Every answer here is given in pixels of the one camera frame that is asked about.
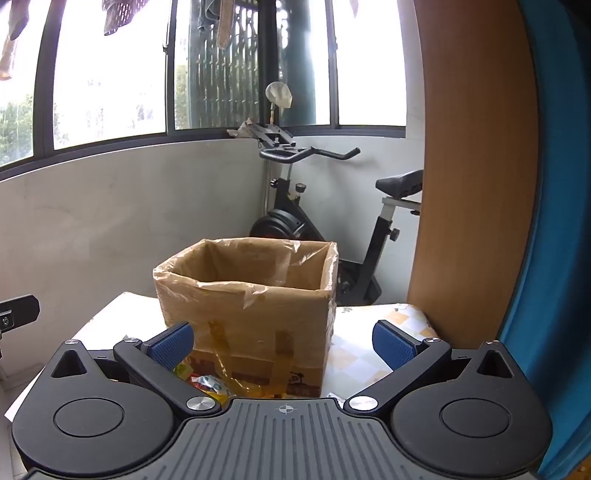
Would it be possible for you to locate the hanging patterned cloth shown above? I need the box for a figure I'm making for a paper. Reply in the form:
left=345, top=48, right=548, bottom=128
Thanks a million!
left=102, top=0, right=148, bottom=36

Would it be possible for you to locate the brown cardboard box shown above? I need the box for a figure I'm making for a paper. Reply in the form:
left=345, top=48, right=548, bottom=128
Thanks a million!
left=152, top=237, right=339, bottom=398

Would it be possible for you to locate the blue white snack packet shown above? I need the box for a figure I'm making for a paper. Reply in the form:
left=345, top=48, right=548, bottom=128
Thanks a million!
left=189, top=374, right=233, bottom=403

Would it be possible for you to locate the blue curtain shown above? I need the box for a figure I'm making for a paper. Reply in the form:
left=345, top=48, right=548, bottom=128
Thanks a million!
left=501, top=1, right=590, bottom=479

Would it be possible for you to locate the wooden wardrobe panel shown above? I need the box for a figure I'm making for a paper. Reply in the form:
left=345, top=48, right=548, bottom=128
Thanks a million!
left=408, top=1, right=539, bottom=348

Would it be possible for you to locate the black exercise bike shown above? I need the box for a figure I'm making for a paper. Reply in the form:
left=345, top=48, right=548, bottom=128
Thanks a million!
left=246, top=123, right=424, bottom=306

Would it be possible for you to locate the black window frame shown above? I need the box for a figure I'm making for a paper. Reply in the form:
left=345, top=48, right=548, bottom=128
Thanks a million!
left=1, top=1, right=408, bottom=179

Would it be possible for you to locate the white bag on stick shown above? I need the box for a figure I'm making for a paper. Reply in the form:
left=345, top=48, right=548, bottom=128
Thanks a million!
left=264, top=81, right=294, bottom=124

